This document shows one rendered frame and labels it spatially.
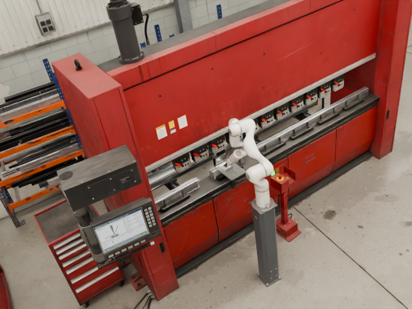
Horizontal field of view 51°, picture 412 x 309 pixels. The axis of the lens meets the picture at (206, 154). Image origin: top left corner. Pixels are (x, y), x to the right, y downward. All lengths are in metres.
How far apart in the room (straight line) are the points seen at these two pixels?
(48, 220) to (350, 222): 3.12
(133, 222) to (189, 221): 1.15
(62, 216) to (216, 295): 1.66
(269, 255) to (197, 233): 0.75
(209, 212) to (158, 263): 0.69
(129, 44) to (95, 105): 0.56
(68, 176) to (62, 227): 1.22
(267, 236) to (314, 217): 1.23
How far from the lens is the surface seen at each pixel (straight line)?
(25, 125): 5.64
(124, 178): 2.94
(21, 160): 5.79
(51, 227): 4.19
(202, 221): 4.32
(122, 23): 3.31
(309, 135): 4.78
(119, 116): 3.19
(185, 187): 4.12
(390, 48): 5.18
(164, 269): 4.27
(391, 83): 5.38
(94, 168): 2.96
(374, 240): 4.91
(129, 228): 3.19
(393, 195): 5.44
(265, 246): 4.04
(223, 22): 3.86
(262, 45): 4.00
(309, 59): 4.50
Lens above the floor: 3.61
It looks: 36 degrees down
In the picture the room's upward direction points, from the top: 10 degrees counter-clockwise
